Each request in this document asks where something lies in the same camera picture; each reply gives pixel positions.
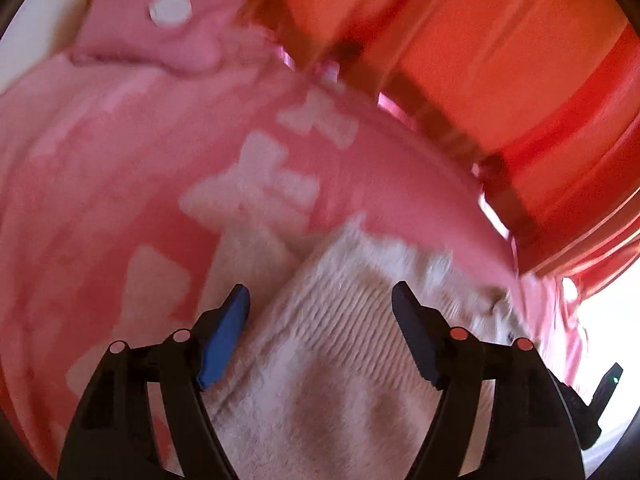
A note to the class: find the dark brown wooden rail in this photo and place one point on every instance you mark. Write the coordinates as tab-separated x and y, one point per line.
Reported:
430	115

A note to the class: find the pink printed blanket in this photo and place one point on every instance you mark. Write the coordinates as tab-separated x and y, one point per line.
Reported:
125	175

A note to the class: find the pink pillow with white spot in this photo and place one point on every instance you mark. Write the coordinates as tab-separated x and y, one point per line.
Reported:
145	35

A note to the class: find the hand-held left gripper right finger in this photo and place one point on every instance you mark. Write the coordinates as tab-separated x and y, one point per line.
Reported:
415	330

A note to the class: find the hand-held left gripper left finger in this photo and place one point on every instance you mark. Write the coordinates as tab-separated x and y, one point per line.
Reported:
225	340

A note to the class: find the beige knit sweater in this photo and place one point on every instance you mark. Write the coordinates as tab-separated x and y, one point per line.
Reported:
330	350

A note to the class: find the orange striped curtain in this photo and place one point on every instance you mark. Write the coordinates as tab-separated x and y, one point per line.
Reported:
505	60

